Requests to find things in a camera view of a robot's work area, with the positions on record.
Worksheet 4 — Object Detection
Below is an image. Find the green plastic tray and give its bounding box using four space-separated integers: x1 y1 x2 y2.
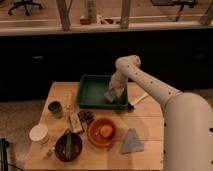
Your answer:
76 75 128 110

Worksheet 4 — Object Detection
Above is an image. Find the blue-grey sponge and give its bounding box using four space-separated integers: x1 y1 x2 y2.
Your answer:
104 91 116 103

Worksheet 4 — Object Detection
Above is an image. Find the white paper cup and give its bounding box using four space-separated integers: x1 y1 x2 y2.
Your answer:
29 124 49 145

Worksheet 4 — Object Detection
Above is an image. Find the wooden stick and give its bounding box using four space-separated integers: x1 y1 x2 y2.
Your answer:
65 91 72 110

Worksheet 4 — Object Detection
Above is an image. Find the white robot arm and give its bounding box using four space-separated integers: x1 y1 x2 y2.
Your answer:
109 55 213 171

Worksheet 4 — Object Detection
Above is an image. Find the dark green cup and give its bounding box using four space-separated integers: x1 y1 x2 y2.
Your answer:
48 101 63 119

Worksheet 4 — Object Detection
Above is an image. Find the green cucumber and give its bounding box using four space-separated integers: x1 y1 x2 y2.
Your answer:
65 133 72 160

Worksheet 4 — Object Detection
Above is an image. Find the black stand at left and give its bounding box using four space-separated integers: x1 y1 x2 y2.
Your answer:
0 138 8 171

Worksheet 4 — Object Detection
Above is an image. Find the black office chair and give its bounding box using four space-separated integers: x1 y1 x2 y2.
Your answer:
8 0 43 16

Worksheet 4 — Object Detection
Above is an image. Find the silver spoon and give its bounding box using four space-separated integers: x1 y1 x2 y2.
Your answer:
43 128 72 159

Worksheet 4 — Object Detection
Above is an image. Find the orange bowl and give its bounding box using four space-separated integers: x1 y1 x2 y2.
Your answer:
87 118 117 148

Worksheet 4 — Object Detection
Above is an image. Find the blue triangular cloth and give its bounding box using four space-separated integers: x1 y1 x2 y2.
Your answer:
120 128 144 154

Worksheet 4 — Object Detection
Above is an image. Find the small cardboard box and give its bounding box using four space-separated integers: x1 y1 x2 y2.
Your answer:
69 113 83 133

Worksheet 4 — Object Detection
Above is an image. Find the red object on shelf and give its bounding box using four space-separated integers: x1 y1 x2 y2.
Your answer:
79 16 92 25

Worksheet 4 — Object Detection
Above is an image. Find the orange fruit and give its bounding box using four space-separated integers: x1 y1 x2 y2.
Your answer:
100 125 113 138

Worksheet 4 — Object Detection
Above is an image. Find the dark brown bowl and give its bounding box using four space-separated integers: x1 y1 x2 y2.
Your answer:
55 133 82 162

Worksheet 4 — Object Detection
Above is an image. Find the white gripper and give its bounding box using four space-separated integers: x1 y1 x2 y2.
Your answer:
109 71 128 101

